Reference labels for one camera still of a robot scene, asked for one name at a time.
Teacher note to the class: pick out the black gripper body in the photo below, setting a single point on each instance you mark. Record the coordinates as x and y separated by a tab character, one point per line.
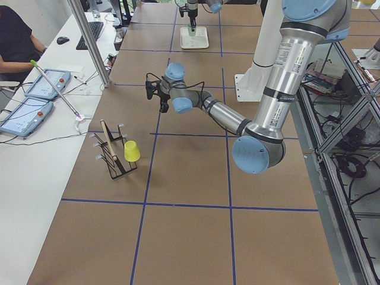
192	13
163	98

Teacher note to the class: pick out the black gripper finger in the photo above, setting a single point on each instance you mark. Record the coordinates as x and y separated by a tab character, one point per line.
164	106

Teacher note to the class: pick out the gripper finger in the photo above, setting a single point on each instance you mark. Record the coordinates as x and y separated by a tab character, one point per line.
193	24

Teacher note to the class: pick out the pale green plastic cup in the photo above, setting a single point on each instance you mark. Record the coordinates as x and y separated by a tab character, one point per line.
191	34

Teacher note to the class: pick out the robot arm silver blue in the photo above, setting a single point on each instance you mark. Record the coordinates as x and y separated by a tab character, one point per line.
260	142

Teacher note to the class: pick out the cream bear print tray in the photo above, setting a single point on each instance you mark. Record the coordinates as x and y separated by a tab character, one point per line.
194	40

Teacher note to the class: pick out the yellow plastic cup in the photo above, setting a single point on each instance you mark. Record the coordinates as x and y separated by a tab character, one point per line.
131	151

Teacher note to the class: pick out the metal cup on desk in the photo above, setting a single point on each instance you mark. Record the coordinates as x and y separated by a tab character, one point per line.
119	35

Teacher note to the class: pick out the black computer mouse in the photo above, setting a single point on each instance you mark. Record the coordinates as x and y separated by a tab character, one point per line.
61	40

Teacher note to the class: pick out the left teach pendant tablet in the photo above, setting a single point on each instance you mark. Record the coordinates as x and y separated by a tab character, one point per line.
43	90

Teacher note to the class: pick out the teach pendant tablet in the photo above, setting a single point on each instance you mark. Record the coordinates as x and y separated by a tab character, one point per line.
43	90
23	120

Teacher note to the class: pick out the green tipped metal rod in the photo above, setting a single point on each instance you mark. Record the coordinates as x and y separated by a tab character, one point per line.
79	117

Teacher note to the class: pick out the seated person dark shirt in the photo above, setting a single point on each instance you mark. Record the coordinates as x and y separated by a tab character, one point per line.
18	46

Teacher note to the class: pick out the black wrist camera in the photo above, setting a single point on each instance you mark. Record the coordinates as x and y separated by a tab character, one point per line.
150	88

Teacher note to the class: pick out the black wire cup rack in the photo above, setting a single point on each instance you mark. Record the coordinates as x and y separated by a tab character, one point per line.
111	144

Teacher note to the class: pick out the aluminium frame post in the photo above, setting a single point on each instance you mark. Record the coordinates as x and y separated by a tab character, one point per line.
84	27

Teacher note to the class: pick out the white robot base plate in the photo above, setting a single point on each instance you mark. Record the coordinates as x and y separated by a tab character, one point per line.
247	88

